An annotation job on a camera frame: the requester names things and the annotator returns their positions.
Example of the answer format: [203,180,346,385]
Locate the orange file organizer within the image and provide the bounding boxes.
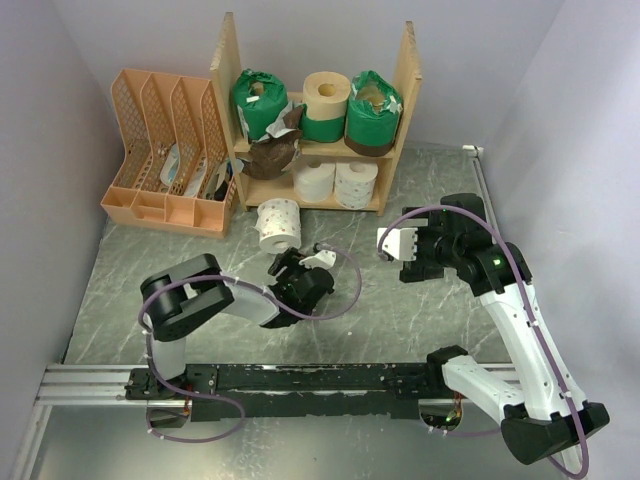
[101,69,237,239]

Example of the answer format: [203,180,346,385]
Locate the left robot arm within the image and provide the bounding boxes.
[140,247,336,399]

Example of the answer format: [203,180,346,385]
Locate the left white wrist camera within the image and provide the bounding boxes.
[299,250,336,270]

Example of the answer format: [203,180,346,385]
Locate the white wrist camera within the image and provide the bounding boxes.
[376,227,418,262]
[299,250,336,270]

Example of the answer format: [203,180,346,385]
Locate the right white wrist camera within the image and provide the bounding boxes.
[376,227,418,262]

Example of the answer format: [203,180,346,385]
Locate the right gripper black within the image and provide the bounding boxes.
[399,206,461,281]

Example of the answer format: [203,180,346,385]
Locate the wooden shelf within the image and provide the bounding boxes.
[210,12,422,215]

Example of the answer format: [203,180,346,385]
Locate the green brown roll torn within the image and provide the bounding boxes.
[344,70,403,157]

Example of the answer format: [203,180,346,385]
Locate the aluminium frame rail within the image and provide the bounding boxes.
[14,144,586,480]

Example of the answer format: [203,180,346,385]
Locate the white paper roll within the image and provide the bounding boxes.
[334,160,378,210]
[292,157,336,203]
[254,198,302,255]

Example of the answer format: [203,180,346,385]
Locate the items in organizer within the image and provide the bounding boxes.
[158,143,233,201]

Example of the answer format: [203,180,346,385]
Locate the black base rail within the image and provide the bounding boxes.
[124,343,484,426]

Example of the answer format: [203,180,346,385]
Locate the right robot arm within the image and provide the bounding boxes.
[377,193,610,478]

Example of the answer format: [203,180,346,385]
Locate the brown green paper roll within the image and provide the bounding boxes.
[231,72,349,180]

